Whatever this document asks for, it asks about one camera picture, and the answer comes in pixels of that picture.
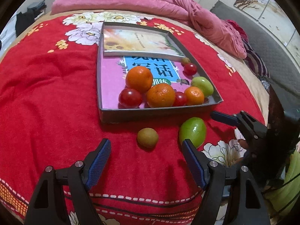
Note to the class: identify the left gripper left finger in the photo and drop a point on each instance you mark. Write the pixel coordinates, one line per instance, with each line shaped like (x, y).
(48, 205)

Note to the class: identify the gray padded headboard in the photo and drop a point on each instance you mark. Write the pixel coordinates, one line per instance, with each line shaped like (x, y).
(282, 69)

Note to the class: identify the large green apple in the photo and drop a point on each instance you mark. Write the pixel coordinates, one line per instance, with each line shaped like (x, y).
(193, 129)

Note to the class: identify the red floral blanket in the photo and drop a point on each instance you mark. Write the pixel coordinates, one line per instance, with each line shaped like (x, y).
(49, 116)

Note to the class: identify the small orange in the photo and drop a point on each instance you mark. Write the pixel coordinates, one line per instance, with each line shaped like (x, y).
(194, 96)

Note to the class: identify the white drawer cabinet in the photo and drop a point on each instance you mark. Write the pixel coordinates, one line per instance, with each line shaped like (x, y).
(8, 35)

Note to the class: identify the pink chinese workbook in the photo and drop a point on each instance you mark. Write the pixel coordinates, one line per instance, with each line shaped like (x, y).
(113, 71)

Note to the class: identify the small brown longan in box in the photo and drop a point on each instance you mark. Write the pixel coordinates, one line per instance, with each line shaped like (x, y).
(185, 61)

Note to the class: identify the red tomato front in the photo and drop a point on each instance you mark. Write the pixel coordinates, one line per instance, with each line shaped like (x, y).
(180, 99)

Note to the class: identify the gray shallow cardboard box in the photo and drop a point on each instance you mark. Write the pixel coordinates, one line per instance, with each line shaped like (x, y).
(128, 114)

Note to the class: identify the sunflower cover book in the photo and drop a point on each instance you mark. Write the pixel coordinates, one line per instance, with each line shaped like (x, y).
(129, 42)

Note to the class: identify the red cherry tomato by longan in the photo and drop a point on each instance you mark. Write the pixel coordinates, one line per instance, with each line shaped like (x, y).
(190, 69)

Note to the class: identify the floral wall painting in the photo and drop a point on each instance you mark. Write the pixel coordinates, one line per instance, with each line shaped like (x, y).
(271, 16)

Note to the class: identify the striped dark pillow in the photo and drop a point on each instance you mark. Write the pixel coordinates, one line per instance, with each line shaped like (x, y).
(255, 62)

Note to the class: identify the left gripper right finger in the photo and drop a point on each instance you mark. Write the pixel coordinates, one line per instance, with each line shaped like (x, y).
(236, 185)

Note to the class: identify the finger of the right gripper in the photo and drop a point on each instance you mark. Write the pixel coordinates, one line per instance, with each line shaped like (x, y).
(249, 127)

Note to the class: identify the yellow-brown kiwi fruit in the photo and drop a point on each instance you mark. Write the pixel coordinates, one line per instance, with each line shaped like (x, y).
(147, 137)

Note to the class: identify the black clothes pile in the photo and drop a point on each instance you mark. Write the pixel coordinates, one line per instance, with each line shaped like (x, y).
(24, 20)

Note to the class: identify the pink quilt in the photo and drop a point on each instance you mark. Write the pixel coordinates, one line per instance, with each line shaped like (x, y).
(216, 30)

